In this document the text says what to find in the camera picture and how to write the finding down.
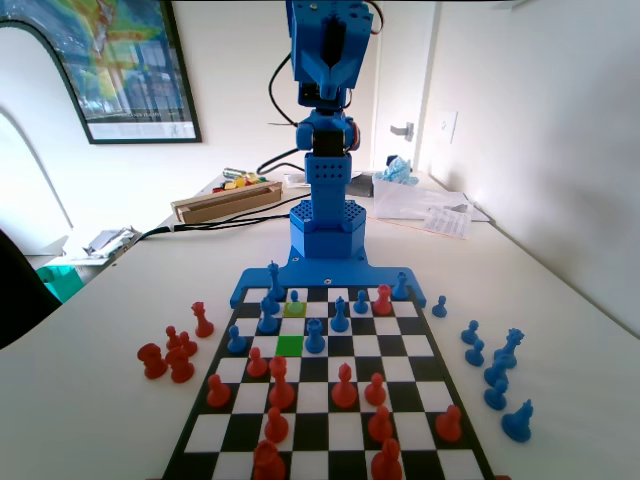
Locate grey white paper clutter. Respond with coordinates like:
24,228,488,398
64,224,144,266

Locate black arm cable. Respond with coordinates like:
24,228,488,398
257,49,304,175

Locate blue plush toy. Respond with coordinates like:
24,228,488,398
374,154,420,186

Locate blue chess queen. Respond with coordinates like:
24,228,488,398
493,327,526,370

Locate black white chessboard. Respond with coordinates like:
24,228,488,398
159,285,496,480

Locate blue arm base plate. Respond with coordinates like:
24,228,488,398
228,252,430,310

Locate green box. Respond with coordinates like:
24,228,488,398
37,264,84,305

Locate black chair back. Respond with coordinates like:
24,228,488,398
0,227,64,351

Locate red chess rook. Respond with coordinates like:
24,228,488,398
373,283,393,316
252,439,287,480

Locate red chess bishop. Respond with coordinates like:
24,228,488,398
330,363,359,410
369,438,404,480

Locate printed paper sheet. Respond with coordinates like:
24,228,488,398
423,203,474,241

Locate long cardboard box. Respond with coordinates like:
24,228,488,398
169,179,285,225

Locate red chess king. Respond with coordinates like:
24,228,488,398
268,355,296,412

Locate black-framed map poster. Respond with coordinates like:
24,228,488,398
0,0,204,146

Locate dark grey pad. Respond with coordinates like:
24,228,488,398
344,172,376,198

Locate red chess queen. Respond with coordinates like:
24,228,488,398
191,301,216,339

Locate white door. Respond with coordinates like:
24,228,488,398
372,0,439,174

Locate red chess knight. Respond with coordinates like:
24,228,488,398
136,342,169,380
165,347,196,384

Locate black table cable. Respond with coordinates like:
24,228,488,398
132,202,297,241

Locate white arched frame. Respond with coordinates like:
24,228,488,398
0,19,94,241

